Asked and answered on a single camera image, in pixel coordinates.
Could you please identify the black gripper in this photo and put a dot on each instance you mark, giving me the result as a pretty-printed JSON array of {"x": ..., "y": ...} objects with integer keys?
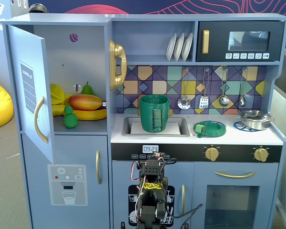
[{"x": 156, "y": 159}]

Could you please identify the blue oven door with window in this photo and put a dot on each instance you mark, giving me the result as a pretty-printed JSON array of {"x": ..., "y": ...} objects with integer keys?
[{"x": 205, "y": 171}]

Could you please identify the steel pot with lid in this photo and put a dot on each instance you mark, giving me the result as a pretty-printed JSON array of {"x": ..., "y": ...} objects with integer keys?
[{"x": 255, "y": 122}]

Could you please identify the blue door with ice dispenser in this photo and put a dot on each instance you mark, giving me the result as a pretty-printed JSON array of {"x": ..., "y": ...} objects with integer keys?
[{"x": 69, "y": 152}]

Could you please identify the yellow beanbag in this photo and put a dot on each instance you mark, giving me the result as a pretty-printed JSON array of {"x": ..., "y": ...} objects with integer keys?
[{"x": 0, "y": 105}]

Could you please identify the steel spoon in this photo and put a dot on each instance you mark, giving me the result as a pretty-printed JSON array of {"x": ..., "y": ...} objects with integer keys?
[{"x": 242, "y": 101}]

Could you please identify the blue dishwasher door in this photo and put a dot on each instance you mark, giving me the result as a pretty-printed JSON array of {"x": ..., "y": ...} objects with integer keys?
[{"x": 124, "y": 171}]

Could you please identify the green bumpy toy fruit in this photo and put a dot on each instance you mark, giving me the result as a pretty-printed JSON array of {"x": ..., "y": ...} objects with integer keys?
[{"x": 70, "y": 121}]

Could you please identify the black toy microwave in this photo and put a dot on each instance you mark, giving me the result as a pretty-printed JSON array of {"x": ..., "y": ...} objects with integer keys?
[{"x": 219, "y": 28}]

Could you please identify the green round printed lid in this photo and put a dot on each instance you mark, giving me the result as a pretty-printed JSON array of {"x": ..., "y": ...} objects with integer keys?
[{"x": 214, "y": 130}]

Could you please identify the gold toy telephone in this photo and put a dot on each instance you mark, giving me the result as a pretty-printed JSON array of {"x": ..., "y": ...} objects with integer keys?
[{"x": 118, "y": 51}]

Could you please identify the blue round burner grate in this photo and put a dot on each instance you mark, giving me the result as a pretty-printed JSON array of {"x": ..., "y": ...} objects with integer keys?
[{"x": 238, "y": 125}]

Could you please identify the grey toy sink basin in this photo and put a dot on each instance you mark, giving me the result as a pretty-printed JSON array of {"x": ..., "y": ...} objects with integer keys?
[{"x": 127, "y": 126}]

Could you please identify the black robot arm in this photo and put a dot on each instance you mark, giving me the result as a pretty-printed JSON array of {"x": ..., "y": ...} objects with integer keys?
[{"x": 152, "y": 200}]

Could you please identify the green plastic pot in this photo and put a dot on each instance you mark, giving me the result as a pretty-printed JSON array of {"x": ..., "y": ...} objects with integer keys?
[{"x": 147, "y": 112}]

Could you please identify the white toy plate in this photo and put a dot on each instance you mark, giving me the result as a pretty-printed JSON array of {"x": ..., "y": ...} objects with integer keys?
[
  {"x": 187, "y": 45},
  {"x": 170, "y": 46},
  {"x": 178, "y": 46}
]

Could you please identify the dark round metal object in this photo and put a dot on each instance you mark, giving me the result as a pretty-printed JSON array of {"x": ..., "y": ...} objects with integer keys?
[{"x": 38, "y": 8}]

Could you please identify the red orange toy mango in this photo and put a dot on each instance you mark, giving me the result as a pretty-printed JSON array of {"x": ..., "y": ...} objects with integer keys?
[{"x": 85, "y": 102}]

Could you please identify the yellow toy banana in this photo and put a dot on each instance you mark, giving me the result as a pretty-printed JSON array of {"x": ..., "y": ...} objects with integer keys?
[{"x": 90, "y": 115}]

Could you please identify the blue toy kitchen unit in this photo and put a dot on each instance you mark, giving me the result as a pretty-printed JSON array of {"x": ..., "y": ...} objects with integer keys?
[{"x": 152, "y": 38}]

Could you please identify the steel slotted spatula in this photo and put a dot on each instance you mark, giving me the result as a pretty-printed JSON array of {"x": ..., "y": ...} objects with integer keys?
[{"x": 203, "y": 102}]

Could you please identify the steel soup ladle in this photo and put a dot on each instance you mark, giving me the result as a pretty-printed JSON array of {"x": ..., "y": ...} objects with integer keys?
[{"x": 224, "y": 100}]

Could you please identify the blue door with shopping list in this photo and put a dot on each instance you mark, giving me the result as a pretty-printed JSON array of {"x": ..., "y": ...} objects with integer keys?
[{"x": 19, "y": 52}]

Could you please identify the steel skimmer ladle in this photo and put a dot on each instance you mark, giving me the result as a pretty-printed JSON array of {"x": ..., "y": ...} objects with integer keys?
[{"x": 184, "y": 103}]

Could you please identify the green toy pear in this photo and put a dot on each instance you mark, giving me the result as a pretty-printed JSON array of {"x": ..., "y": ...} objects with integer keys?
[{"x": 87, "y": 90}]

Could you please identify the yellow toy star fruit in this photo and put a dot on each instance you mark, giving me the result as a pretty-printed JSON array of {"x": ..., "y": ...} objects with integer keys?
[{"x": 57, "y": 94}]

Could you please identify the gold stove knob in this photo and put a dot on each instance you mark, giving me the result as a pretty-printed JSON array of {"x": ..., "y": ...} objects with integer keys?
[
  {"x": 211, "y": 153},
  {"x": 261, "y": 154}
]

